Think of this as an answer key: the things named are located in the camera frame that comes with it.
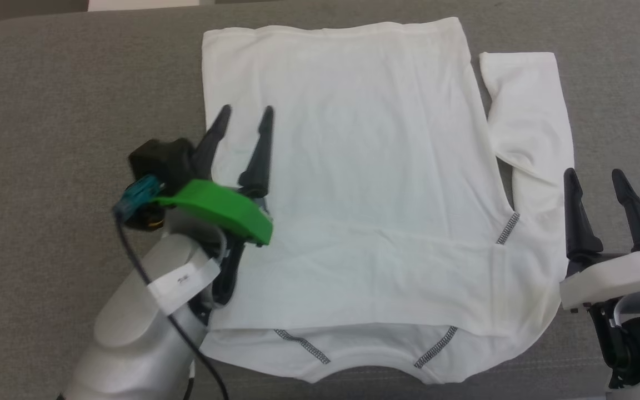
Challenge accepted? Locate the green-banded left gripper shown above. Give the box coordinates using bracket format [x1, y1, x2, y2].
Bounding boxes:
[150, 104, 274, 307]

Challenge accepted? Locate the grey fabric sofa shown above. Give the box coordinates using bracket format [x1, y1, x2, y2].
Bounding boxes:
[0, 0, 640, 400]

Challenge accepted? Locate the white long-sleeve garment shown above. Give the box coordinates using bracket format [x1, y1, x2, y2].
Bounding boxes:
[201, 17, 575, 386]

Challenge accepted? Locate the black cable with teal plug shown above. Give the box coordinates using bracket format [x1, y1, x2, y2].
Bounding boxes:
[112, 174, 230, 400]

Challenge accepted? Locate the white label tape strip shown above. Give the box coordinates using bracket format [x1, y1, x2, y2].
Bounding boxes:
[146, 259, 222, 313]

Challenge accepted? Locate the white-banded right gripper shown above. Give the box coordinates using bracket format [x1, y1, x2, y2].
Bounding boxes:
[558, 168, 640, 389]

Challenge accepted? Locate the white pillar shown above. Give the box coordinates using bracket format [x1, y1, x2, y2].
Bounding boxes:
[87, 0, 202, 12]

